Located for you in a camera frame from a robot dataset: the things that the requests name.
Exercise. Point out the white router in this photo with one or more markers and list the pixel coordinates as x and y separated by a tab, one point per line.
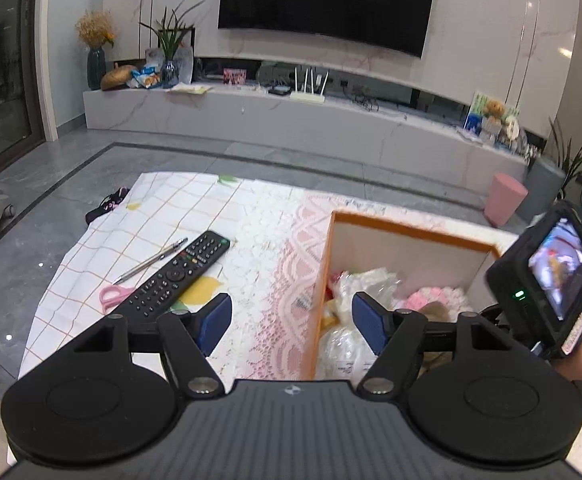
307	96

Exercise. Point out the dark vase with dried flowers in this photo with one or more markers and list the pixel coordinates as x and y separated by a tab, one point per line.
96	67

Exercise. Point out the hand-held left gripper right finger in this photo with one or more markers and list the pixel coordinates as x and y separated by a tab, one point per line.
370	322

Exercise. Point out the brown bread loaf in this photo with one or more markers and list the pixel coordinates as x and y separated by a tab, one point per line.
118	77

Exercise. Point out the green printed card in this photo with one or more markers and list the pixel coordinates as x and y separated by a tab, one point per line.
478	105

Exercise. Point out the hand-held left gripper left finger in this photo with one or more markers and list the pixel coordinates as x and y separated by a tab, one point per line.
217	321

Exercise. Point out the pink scissors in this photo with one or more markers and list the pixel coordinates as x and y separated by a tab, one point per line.
113	296

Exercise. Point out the brown teddy bear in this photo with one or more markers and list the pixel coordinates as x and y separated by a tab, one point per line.
495	110

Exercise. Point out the long-leaved potted plant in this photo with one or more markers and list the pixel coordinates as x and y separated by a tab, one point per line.
568	160

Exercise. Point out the white plastic bag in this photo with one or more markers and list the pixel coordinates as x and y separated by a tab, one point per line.
366	280

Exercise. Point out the black remote control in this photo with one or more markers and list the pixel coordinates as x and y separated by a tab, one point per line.
171	280

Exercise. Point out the blue white snack packet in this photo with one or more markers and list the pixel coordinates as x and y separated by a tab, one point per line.
146	77

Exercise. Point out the green plant in glass vase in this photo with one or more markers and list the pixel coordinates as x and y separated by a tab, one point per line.
168	45

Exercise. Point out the dark slipper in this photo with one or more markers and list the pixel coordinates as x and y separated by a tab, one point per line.
106	206

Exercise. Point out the stack of papers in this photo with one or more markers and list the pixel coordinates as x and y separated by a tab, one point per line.
188	88

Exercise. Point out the pink round stool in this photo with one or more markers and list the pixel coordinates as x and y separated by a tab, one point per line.
505	200

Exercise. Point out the silver pen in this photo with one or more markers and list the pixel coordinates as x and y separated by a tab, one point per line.
151	260

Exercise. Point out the black set-top box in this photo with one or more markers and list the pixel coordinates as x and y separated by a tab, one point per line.
280	90

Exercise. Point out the black television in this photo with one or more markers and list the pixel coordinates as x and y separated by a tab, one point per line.
326	0

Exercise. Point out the grey trash bin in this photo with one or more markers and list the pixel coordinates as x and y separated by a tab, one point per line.
541	190

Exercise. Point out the orange cardboard box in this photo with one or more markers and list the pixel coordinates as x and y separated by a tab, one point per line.
406	245

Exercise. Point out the white marble television console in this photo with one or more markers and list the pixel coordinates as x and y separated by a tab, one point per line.
281	125

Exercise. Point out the pink white crochet toy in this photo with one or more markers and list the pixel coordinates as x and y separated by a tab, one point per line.
436	297

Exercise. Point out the pink photo card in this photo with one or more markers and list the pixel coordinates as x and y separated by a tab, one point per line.
235	76

